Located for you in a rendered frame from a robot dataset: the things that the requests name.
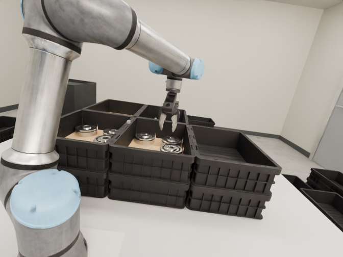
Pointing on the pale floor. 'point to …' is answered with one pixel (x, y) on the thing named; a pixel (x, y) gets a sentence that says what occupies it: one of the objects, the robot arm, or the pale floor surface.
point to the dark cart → (78, 95)
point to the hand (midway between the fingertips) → (167, 129)
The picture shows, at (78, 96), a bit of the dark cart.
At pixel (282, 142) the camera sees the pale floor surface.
